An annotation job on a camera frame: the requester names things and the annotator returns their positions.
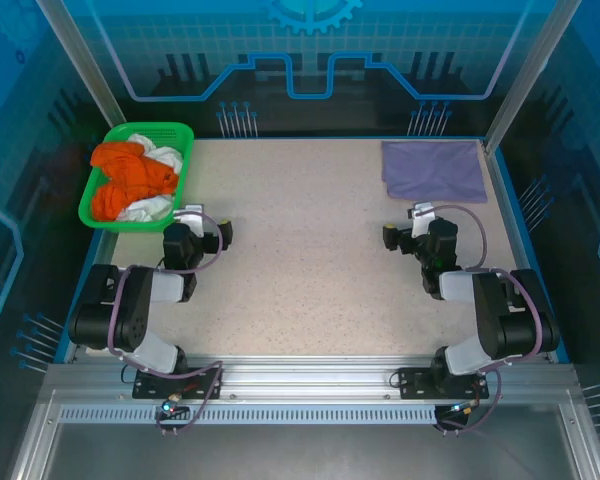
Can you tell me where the orange t-shirt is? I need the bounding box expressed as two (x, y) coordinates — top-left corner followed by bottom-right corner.
(88, 141), (181, 223)

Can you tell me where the folded purple t-shirt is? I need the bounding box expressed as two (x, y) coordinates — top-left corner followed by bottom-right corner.
(381, 140), (489, 205)

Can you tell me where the white t-shirt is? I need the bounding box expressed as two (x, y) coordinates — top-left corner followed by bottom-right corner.
(114, 131), (186, 225)

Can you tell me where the green plastic basket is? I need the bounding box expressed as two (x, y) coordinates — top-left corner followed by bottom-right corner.
(77, 121), (196, 234)

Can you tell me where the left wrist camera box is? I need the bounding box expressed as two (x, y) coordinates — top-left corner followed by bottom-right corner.
(172, 203), (206, 237)

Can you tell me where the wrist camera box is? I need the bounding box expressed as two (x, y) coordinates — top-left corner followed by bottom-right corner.
(172, 203), (206, 237)
(407, 201), (437, 238)

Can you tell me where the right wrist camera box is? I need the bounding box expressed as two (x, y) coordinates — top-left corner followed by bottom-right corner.
(407, 201), (437, 238)

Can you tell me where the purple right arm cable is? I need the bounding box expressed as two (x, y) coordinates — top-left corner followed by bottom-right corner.
(414, 203), (544, 437)

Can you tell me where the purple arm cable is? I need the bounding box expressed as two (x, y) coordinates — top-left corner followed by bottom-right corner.
(108, 212), (226, 437)
(414, 203), (544, 437)

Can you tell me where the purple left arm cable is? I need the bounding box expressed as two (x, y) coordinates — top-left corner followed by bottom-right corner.
(108, 212), (226, 437)

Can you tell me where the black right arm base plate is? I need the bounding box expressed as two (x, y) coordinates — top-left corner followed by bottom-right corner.
(396, 367), (490, 401)

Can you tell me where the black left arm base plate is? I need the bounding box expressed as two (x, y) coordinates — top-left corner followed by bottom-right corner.
(132, 366), (225, 400)

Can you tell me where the aluminium mounting rail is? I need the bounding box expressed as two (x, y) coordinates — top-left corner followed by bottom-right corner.
(44, 354), (579, 401)

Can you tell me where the small cable connector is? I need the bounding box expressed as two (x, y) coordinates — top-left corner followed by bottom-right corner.
(437, 399), (481, 421)
(154, 394), (189, 419)

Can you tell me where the slotted grey cable duct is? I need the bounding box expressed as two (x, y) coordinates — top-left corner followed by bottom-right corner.
(58, 405), (440, 426)

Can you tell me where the aluminium frame post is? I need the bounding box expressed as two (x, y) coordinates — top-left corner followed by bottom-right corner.
(483, 0), (586, 155)
(34, 0), (127, 132)

